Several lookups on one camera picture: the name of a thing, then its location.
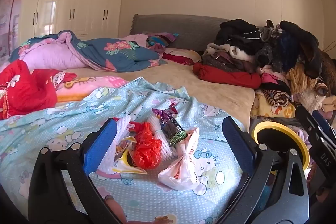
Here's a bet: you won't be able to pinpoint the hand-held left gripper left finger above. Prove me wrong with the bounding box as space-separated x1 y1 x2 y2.
28 118 121 224

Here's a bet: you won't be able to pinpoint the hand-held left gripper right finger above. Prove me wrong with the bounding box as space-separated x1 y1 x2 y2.
218 116 310 224

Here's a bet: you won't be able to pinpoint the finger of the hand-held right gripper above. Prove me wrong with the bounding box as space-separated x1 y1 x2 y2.
312 110 336 146
296 106 336 170

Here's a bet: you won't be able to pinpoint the white foam fruit net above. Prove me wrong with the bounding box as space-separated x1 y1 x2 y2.
147 110 184 161
98 115 139 174

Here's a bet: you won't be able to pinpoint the yellow white snack wrapper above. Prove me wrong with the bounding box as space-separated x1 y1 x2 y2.
113 136 148 175

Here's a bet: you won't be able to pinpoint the yellow rimmed black trash bin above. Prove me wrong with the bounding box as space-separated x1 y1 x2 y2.
251 121 311 176

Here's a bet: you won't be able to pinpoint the white plastic bag red print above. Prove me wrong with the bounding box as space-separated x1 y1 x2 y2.
157 126 208 191

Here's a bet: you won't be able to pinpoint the dark snack packet green peas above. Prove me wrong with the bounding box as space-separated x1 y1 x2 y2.
161 115 188 147

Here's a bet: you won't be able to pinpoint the purple snack wrapper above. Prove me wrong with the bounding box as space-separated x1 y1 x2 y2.
152 106 179 122

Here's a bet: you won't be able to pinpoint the person's left hand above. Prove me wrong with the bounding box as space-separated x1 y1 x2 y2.
105 195 128 224

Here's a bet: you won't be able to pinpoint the lavender sweater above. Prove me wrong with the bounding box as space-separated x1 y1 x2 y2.
288 124 312 151

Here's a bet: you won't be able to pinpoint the cream fluffy garment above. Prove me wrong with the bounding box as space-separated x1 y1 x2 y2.
296 90 324 112

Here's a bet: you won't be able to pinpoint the yellow cartoon blanket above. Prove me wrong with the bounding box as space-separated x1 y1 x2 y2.
251 89 296 119

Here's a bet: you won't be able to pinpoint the brown striped knit garment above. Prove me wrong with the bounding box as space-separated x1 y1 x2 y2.
262 89 291 108

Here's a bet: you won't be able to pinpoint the light blue cat print blanket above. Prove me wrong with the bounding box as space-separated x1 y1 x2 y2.
0 77 250 224

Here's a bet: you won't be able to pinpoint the tan fluffy garment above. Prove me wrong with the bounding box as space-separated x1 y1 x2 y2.
286 64 324 95

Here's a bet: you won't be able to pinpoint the beige bed sheet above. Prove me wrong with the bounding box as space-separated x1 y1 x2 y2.
60 59 257 133

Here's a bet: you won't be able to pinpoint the pink cartoon blanket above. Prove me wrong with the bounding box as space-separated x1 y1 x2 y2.
54 72 130 103

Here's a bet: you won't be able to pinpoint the red garment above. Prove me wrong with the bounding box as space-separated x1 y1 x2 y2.
193 61 262 90

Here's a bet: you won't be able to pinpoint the pink garment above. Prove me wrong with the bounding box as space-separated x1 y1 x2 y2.
259 67 287 86

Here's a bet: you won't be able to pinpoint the dark dotted garment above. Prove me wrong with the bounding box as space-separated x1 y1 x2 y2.
202 52 260 74

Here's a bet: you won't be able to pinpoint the dark blue fluffy garment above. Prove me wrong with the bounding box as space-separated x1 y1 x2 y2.
278 31 300 67

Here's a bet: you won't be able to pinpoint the black fleece garment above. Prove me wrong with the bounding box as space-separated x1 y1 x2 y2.
279 21 324 78

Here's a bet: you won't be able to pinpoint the white fleece garment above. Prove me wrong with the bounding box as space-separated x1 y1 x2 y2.
228 44 259 62

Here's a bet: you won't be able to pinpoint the blue floral quilt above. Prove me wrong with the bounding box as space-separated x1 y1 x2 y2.
9 31 169 73

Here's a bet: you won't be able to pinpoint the red cloth white print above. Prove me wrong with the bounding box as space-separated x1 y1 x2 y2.
0 60 60 120

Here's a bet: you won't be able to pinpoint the cream and red pillow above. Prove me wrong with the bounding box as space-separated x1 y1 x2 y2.
161 48 202 66

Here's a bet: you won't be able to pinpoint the grey fluffy garment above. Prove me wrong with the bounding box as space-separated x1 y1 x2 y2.
260 19 282 42

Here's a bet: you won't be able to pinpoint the black jacket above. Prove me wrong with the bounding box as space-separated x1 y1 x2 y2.
214 19 263 49

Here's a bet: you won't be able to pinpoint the striped colourful pillow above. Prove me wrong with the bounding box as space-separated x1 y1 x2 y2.
146 32 179 53

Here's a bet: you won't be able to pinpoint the grey headboard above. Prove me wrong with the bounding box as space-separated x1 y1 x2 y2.
130 14 231 53

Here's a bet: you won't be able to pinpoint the pink cartoon cabinet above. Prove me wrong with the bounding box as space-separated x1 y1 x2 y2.
0 0 25 62

